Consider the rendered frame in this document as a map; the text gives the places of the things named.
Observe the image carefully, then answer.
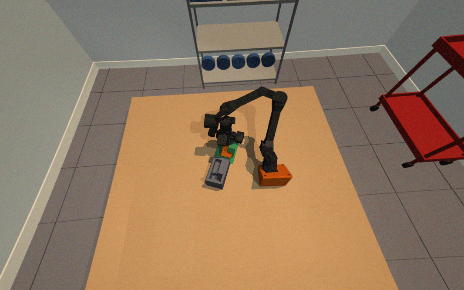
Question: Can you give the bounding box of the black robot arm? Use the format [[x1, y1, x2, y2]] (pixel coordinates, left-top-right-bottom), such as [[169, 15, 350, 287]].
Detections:
[[204, 87, 288, 173]]

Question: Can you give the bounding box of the orange l-shaped part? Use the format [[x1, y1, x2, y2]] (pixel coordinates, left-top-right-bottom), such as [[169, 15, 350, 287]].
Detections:
[[221, 145, 233, 158]]

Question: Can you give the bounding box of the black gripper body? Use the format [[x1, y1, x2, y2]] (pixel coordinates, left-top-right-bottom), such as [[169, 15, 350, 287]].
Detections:
[[208, 126, 244, 144]]

